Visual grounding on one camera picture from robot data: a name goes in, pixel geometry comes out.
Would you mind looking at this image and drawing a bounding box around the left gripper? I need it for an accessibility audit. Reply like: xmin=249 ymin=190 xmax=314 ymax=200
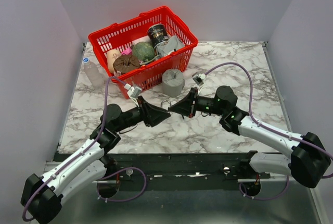
xmin=114 ymin=96 xmax=171 ymax=133

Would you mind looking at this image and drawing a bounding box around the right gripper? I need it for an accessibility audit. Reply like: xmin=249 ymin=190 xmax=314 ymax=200
xmin=169 ymin=88 xmax=225 ymax=118

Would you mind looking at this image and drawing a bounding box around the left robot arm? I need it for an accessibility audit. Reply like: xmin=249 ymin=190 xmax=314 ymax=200
xmin=21 ymin=96 xmax=170 ymax=223

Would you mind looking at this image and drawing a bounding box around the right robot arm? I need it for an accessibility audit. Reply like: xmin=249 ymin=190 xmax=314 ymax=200
xmin=168 ymin=85 xmax=331 ymax=188

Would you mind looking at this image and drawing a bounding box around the grey taped cylinder roll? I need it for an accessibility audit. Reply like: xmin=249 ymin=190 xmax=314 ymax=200
xmin=162 ymin=69 xmax=185 ymax=97

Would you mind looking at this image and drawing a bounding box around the red plastic shopping basket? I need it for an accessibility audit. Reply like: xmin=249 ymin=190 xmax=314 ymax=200
xmin=88 ymin=6 xmax=198 ymax=98

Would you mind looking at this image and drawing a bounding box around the brown fabric pouch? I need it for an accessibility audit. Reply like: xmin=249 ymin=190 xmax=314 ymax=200
xmin=113 ymin=54 xmax=140 ymax=76

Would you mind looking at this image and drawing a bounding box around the green round melon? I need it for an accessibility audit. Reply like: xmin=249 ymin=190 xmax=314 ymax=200
xmin=132 ymin=42 xmax=155 ymax=62

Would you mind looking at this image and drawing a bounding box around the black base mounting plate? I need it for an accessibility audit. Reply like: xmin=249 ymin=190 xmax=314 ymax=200
xmin=53 ymin=152 xmax=276 ymax=192

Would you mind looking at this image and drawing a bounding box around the grey wrapped bundle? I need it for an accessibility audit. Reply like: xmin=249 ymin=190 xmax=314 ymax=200
xmin=156 ymin=35 xmax=185 ymax=59

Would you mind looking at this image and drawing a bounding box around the clear plastic water bottle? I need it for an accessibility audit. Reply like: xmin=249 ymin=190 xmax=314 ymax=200
xmin=83 ymin=58 xmax=104 ymax=88

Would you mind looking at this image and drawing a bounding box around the pink small box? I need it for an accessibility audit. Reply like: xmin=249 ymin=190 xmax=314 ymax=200
xmin=121 ymin=48 xmax=132 ymax=55

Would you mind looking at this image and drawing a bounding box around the black printed can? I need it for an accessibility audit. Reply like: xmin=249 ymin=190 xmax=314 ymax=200
xmin=147 ymin=23 xmax=170 ymax=49

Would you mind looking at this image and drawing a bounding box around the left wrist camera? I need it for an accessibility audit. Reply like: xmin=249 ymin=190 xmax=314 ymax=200
xmin=124 ymin=83 xmax=142 ymax=99

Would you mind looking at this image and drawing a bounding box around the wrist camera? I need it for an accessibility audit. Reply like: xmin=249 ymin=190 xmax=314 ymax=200
xmin=192 ymin=72 xmax=207 ymax=93
xmin=124 ymin=83 xmax=142 ymax=99

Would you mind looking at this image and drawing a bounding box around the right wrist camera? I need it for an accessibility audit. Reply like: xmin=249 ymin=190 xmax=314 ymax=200
xmin=192 ymin=72 xmax=207 ymax=93

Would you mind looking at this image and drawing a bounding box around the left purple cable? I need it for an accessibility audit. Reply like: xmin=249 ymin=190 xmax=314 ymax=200
xmin=22 ymin=76 xmax=147 ymax=222

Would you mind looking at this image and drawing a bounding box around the purple cable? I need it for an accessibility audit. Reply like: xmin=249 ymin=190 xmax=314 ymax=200
xmin=22 ymin=76 xmax=147 ymax=222
xmin=204 ymin=62 xmax=333 ymax=201

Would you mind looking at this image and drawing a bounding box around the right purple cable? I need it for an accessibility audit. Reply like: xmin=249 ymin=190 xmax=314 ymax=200
xmin=204 ymin=62 xmax=333 ymax=201

